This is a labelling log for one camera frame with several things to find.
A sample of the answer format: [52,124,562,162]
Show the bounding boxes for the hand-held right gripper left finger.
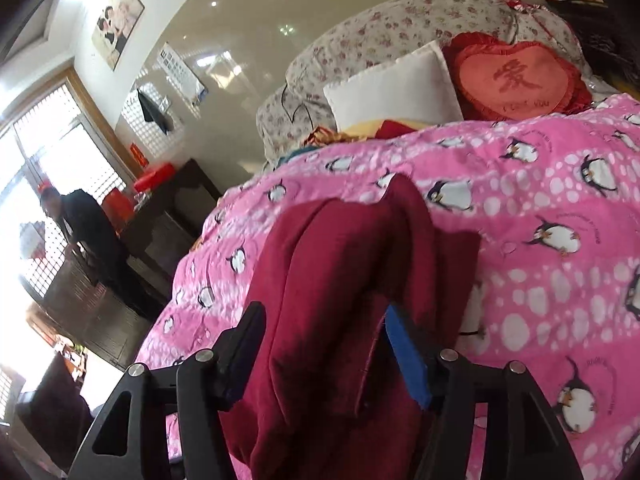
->
[67,301,267,480]

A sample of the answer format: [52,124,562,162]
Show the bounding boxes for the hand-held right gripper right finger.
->
[385,304,585,480]

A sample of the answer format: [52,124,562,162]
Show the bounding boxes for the dark red fleece garment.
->
[247,172,483,480]

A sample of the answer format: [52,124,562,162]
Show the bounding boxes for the dark wooden table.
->
[120,159,223,301]

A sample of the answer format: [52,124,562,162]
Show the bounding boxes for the dark lattice cabinet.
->
[42,255,161,371]

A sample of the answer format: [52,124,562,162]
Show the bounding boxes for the red bag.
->
[101,187,135,236]

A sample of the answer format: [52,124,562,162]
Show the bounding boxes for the red box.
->
[132,162,177,193]

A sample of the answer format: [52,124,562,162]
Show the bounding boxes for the pink penguin print blanket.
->
[135,92,640,480]

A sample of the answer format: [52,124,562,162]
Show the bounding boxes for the orange and yellow cloth pile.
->
[277,119,416,166]

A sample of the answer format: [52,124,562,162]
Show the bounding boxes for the black hanging cloth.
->
[137,89,172,136]

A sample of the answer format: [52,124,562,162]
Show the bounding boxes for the white pillow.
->
[322,40,466,133]

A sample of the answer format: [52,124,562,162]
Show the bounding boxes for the red heart cushion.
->
[442,31,596,122]

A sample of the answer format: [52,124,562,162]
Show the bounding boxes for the floral pillows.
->
[256,0,586,171]

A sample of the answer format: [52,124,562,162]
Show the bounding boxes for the black cable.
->
[277,82,306,123]

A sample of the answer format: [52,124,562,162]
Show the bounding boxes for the white wall calendar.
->
[156,42,207,106]

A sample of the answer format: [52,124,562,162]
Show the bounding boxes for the wall poster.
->
[90,0,146,72]

